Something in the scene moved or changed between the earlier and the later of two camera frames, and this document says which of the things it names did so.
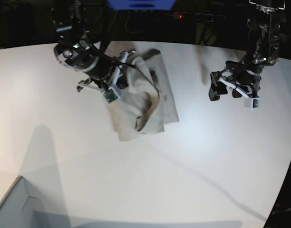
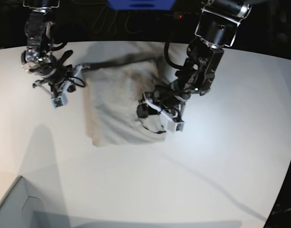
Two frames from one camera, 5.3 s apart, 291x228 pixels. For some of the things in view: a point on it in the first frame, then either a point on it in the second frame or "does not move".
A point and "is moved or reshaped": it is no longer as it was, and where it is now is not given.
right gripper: x=247 y=84 → x=173 y=111
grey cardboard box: x=23 y=207 does not move
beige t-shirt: x=146 y=103 is moved or reshaped
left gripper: x=114 y=78 → x=58 y=88
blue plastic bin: x=141 y=5 does not move
